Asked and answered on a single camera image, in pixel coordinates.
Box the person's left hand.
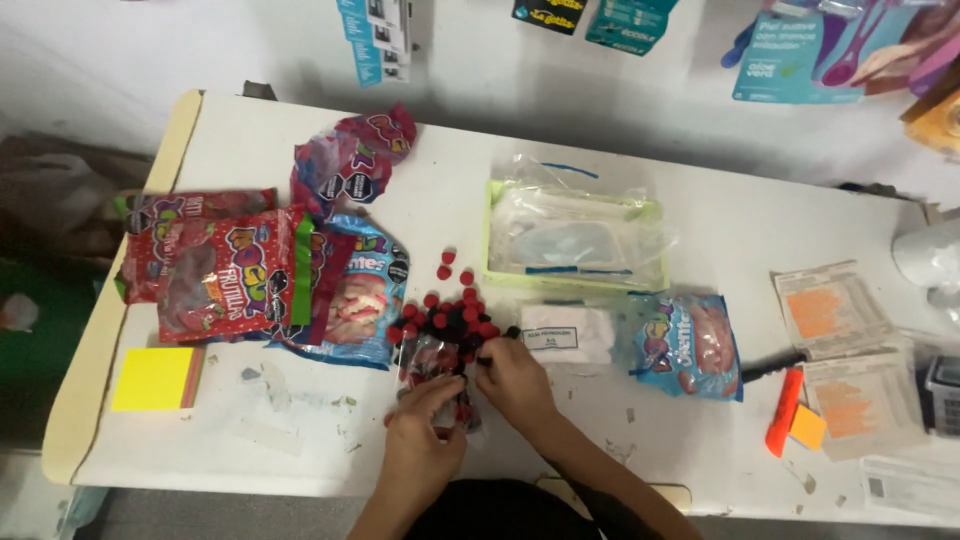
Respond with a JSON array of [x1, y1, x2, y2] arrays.
[[382, 373, 470, 498]]

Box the person's right hand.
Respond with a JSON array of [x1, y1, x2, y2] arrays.
[[474, 336, 561, 438]]

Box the small clear candy-filled bag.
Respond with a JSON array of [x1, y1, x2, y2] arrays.
[[396, 333, 485, 436]]

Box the pile of red black gummies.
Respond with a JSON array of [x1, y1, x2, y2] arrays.
[[384, 249, 524, 369]]

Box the pack of small white bags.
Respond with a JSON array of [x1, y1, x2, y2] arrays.
[[519, 301, 618, 367]]

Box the blue teeth gummy bag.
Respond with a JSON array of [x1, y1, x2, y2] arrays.
[[628, 293, 745, 403], [268, 214, 411, 372]]

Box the person's black clothing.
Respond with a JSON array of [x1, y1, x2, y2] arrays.
[[403, 478, 665, 540]]

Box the clear plastic zip bags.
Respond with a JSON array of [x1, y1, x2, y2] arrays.
[[491, 153, 680, 279]]

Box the dark red candy bag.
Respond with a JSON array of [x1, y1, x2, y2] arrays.
[[283, 227, 358, 348]]

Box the red strawberry gummy bag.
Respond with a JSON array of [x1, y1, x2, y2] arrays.
[[156, 208, 315, 345]]

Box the crumpled empty red candy bag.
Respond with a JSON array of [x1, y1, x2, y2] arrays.
[[290, 102, 418, 220]]

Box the black marker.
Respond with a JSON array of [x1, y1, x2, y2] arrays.
[[740, 351, 809, 385]]

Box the yellow sticky note pad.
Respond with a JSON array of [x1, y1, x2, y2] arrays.
[[111, 345, 206, 413]]

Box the orange highlighter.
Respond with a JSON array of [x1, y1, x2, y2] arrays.
[[765, 367, 806, 459]]

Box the orange sticky note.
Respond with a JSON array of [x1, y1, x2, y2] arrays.
[[789, 404, 828, 452]]

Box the red gummy bag green edge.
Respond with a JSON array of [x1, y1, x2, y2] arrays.
[[114, 188, 279, 306]]

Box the printed sheet with orange marks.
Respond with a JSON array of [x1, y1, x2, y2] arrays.
[[771, 259, 895, 363], [801, 343, 930, 462]]

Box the hanging blue card strip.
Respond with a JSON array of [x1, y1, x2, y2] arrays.
[[336, 0, 415, 89]]

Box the hanging black packet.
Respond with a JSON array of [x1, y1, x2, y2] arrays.
[[511, 0, 588, 37]]

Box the hanging teal packet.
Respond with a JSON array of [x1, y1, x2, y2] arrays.
[[584, 0, 681, 58]]

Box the light blue razor pack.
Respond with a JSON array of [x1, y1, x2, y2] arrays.
[[721, 0, 925, 106]]

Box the brown bag heap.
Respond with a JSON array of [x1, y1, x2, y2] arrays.
[[0, 132, 155, 264]]

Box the white paper receipt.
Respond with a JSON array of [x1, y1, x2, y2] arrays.
[[859, 453, 960, 520]]

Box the clear plastic roll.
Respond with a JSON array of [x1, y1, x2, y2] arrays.
[[890, 218, 960, 310]]

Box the grey calculator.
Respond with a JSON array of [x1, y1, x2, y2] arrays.
[[923, 354, 960, 438]]

